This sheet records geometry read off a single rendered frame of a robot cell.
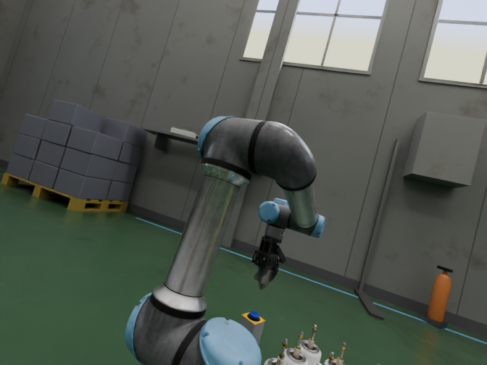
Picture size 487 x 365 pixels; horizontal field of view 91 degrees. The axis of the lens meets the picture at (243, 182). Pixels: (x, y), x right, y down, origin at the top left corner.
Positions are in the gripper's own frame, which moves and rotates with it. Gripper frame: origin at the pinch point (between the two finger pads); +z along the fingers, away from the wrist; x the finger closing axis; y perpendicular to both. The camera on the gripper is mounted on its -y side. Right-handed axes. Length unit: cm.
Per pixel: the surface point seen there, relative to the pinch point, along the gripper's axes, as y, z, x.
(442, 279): -254, -3, 54
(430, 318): -254, 39, 52
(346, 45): -212, -269, -98
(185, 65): -110, -211, -316
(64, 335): 44, 44, -60
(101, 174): -32, -7, -300
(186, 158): -132, -61, -270
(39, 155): 25, -8, -368
